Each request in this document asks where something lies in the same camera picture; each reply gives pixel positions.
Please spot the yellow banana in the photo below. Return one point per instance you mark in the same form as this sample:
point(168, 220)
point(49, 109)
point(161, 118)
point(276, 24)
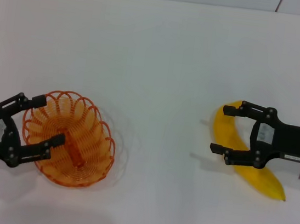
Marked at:
point(227, 133)

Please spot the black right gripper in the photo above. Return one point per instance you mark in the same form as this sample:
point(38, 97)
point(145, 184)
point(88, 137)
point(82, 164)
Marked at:
point(287, 138)

